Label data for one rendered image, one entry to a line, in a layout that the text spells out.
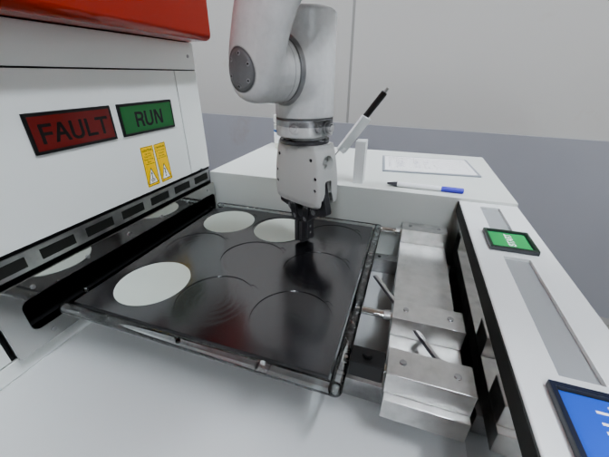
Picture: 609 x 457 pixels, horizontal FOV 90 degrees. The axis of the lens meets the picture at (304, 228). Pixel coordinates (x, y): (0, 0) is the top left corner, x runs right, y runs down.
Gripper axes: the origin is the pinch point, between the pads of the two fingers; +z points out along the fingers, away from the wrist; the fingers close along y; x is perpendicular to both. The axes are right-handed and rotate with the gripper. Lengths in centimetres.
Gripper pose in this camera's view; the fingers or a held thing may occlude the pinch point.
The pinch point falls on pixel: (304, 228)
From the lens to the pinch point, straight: 52.9
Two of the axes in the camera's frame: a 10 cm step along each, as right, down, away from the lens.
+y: -7.2, -3.2, 6.2
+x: -7.0, 3.3, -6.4
